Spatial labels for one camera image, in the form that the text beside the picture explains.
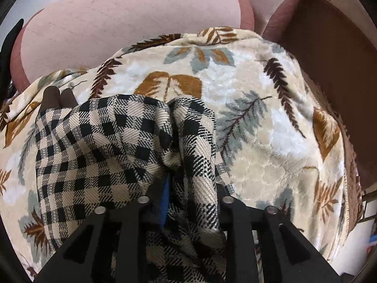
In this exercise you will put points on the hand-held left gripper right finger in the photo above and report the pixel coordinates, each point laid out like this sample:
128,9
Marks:
232,215

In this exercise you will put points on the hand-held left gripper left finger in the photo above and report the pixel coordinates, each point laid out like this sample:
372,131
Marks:
165,202

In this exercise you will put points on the black and beige checked shirt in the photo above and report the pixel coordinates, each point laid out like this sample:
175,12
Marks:
117,153

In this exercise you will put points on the black clothes pile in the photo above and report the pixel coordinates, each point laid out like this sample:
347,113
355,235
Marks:
8,53

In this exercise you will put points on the leaf print plush blanket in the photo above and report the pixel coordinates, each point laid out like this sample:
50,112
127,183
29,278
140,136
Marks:
265,123

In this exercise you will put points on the brown cardboard box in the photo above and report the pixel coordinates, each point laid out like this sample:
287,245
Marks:
338,50

